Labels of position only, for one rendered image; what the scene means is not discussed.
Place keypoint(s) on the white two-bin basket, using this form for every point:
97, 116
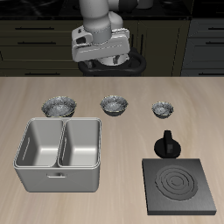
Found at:
58, 178

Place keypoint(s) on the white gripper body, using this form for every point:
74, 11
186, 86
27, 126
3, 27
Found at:
99, 49

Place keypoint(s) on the round black knob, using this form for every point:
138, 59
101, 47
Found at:
167, 147

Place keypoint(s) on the small grey fluted bowl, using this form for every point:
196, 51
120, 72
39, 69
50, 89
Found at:
162, 109

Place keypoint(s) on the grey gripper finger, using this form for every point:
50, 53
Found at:
115, 59
90, 63

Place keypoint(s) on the black kitchen countertop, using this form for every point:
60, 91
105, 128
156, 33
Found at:
35, 8

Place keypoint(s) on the dark grey stove plate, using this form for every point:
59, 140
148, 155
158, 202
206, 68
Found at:
176, 183

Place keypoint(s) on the dark olive kitchen cupboard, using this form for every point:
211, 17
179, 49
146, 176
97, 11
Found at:
38, 52

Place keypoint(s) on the large grey fluted bowl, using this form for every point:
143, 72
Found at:
59, 106

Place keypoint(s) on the dark grey kitchen cupboard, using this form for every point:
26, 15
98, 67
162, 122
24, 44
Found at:
204, 49

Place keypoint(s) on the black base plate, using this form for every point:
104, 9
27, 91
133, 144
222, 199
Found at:
137, 65

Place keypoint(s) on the medium grey fluted bowl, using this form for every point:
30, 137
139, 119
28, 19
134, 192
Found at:
114, 105

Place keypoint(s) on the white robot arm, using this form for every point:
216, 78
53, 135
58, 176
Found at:
97, 20

